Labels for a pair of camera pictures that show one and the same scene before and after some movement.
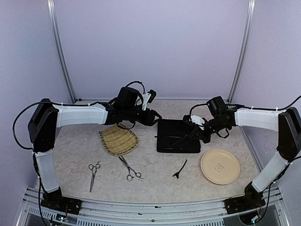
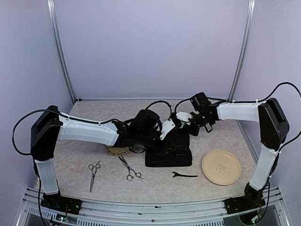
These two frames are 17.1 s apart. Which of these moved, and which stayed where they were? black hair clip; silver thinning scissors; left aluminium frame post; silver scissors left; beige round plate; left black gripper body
Moved: black hair clip; left black gripper body
Stayed: left aluminium frame post; beige round plate; silver thinning scissors; silver scissors left
